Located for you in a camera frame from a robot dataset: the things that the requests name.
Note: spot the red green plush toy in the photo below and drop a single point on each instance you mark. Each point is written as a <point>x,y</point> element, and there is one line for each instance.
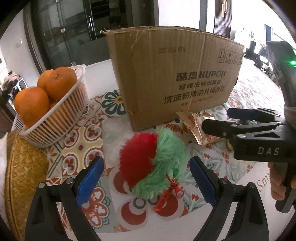
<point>152,165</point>

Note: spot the orange centre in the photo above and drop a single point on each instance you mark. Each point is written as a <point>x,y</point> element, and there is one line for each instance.
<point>61,80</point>

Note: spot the brown cardboard box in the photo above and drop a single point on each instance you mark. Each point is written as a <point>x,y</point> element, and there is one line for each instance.
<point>163,70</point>

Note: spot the dark chair left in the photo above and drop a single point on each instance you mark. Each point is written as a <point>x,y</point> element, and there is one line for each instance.
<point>92,52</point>

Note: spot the yellow minion carabiner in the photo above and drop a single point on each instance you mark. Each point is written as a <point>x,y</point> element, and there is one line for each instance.
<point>229,146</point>

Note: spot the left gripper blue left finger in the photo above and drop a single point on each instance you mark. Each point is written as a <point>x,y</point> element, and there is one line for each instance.
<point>87,179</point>

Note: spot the woven straw mat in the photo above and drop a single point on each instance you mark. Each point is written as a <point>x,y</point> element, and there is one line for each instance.
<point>26,168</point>

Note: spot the black glass cabinet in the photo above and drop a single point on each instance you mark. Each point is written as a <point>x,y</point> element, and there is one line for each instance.
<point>55,29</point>

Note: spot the large front orange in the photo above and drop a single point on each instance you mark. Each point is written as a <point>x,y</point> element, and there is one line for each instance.
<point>33,106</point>

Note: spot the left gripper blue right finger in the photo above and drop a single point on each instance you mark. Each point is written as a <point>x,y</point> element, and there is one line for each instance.
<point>206,180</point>

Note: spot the right human hand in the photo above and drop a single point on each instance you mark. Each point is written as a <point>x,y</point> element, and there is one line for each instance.
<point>277,188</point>

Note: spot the dark wall panel gold logo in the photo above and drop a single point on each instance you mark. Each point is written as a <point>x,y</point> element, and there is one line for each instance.
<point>223,17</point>

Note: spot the white shoe rack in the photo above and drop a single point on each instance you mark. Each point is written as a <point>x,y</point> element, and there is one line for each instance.
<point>16,86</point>

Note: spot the orange far left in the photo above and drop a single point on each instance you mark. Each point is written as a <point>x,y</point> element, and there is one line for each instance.
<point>19,97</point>

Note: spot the white plastic fruit basket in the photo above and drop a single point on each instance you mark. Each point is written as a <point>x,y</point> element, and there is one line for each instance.
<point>60,119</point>

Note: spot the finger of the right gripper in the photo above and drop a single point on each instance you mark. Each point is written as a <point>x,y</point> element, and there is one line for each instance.
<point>225,129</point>
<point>255,114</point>

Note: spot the orange top left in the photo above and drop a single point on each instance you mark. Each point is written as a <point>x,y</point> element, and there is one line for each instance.
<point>43,79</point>

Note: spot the rose gold snack wrapper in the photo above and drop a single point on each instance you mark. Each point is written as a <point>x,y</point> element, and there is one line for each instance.
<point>193,122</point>

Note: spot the dark green knitted cloth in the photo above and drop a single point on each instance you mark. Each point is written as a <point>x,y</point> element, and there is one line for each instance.
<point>248,122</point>

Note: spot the patterned table runner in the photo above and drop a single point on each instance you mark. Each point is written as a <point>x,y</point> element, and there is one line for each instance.
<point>112,209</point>

